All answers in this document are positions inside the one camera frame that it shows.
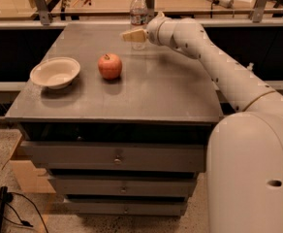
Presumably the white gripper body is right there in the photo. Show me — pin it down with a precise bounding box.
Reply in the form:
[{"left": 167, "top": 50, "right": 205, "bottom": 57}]
[{"left": 146, "top": 16, "right": 177, "bottom": 48}]

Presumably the clear plastic water bottle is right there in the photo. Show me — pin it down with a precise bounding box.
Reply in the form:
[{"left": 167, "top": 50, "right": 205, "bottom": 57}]
[{"left": 129, "top": 0, "right": 148, "bottom": 51}]

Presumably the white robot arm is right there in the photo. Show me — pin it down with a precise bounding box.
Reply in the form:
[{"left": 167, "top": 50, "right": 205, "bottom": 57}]
[{"left": 121, "top": 14, "right": 283, "bottom": 233}]

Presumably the small sanitizer pump bottle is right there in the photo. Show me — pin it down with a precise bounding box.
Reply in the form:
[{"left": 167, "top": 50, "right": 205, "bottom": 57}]
[{"left": 247, "top": 62, "right": 254, "bottom": 72}]

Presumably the red apple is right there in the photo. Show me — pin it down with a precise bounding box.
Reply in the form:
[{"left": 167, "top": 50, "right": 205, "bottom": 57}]
[{"left": 98, "top": 53, "right": 122, "bottom": 80}]

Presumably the white paper bowl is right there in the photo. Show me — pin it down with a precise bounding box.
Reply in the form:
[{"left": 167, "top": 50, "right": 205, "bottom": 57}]
[{"left": 30, "top": 57, "right": 80, "bottom": 89}]

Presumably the grey drawer cabinet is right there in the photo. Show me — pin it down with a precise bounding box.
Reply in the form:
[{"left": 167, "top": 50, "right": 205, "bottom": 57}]
[{"left": 6, "top": 23, "right": 222, "bottom": 216}]

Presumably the cardboard box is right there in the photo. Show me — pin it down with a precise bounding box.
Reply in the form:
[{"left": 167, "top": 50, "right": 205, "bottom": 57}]
[{"left": 9, "top": 134, "right": 56, "bottom": 195}]

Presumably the middle metal bracket post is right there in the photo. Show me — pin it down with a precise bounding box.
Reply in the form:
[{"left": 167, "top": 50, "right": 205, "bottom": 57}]
[{"left": 144, "top": 0, "right": 156, "bottom": 22}]

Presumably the metal bracket post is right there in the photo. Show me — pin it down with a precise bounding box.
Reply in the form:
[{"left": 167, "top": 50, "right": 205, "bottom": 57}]
[
  {"left": 249, "top": 0, "right": 269, "bottom": 23},
  {"left": 34, "top": 0, "right": 51, "bottom": 25},
  {"left": 144, "top": 0, "right": 156, "bottom": 22}
]

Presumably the left metal bracket post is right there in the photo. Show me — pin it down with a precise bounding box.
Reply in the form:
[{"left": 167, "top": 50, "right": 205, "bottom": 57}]
[{"left": 34, "top": 0, "right": 51, "bottom": 25}]

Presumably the right metal bracket post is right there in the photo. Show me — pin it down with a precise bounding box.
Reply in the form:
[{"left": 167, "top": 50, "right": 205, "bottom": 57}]
[{"left": 249, "top": 0, "right": 269, "bottom": 23}]

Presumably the black cable on floor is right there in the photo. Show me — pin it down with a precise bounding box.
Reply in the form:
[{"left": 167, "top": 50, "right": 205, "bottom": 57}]
[{"left": 0, "top": 119, "right": 49, "bottom": 233}]

